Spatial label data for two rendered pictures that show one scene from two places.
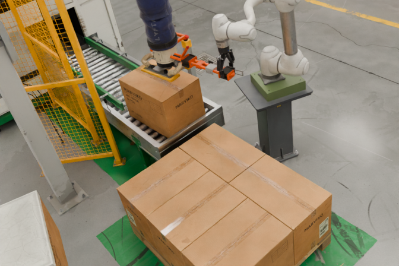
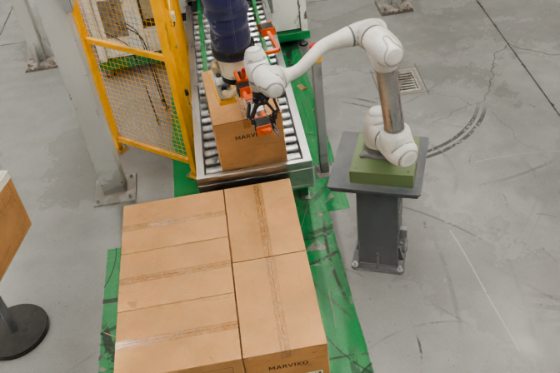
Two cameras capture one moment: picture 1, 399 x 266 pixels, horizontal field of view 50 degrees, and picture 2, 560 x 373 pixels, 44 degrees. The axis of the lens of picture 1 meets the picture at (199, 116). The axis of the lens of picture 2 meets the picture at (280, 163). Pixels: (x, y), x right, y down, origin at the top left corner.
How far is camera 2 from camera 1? 1.69 m
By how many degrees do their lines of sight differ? 24
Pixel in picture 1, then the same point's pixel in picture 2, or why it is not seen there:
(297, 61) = (393, 145)
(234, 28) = (257, 74)
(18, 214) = not seen: outside the picture
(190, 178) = (200, 235)
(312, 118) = (469, 232)
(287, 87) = (382, 174)
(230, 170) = (248, 249)
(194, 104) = (268, 144)
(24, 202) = not seen: outside the picture
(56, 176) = (101, 159)
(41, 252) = not seen: outside the picture
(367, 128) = (531, 286)
